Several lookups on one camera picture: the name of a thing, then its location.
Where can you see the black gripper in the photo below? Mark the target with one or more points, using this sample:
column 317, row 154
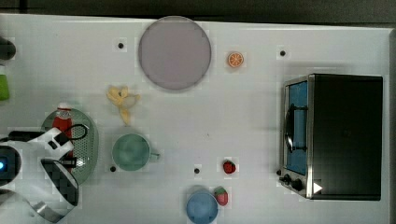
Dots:
column 69, row 162

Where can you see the red ketchup bottle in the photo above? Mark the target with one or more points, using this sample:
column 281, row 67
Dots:
column 63, row 120

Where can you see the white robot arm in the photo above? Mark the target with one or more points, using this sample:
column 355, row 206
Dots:
column 33, row 170

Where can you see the green strainer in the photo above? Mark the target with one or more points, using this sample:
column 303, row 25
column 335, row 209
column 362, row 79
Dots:
column 85, row 146

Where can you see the green mug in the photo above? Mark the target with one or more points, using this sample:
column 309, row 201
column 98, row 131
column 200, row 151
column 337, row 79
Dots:
column 132, row 152

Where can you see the yellow banana peel toy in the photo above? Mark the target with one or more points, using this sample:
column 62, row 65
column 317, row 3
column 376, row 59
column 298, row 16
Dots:
column 123, row 100

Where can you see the green white bottle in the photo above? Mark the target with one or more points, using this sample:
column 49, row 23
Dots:
column 4, row 91

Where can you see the black cylinder cup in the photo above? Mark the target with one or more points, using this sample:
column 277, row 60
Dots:
column 7, row 49

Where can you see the blue bowl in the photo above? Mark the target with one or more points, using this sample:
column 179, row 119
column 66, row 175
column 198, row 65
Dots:
column 202, row 207

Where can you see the grey round plate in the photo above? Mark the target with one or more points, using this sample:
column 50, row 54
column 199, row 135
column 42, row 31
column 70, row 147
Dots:
column 174, row 53

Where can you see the large red strawberry toy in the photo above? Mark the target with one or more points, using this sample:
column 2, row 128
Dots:
column 221, row 196

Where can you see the small red strawberry toy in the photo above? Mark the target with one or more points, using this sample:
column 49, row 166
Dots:
column 229, row 167

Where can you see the orange slice toy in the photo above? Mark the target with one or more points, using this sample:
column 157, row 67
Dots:
column 235, row 59

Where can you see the black toaster oven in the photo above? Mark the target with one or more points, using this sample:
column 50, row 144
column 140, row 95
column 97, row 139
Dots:
column 332, row 137

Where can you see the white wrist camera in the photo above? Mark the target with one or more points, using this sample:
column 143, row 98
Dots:
column 52, row 144

